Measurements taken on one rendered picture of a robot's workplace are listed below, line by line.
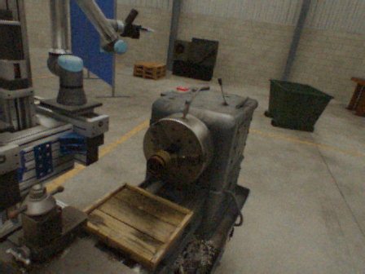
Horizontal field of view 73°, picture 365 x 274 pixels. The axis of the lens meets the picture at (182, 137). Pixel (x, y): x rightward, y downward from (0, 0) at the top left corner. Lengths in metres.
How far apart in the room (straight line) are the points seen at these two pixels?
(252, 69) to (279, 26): 1.82
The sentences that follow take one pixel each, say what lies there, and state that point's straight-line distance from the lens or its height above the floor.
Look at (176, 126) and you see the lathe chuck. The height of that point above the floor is 1.21.
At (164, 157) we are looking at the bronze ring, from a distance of 1.00.
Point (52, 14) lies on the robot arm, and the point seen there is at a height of 1.58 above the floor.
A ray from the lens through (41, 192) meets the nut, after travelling 0.72.
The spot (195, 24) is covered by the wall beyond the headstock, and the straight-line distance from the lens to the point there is 11.26.
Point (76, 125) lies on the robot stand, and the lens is 1.39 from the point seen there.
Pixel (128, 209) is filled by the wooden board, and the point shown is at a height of 0.88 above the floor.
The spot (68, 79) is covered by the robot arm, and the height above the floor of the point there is 1.29.
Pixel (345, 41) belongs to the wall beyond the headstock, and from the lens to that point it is 11.25.
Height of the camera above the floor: 1.57
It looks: 22 degrees down
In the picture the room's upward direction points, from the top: 8 degrees clockwise
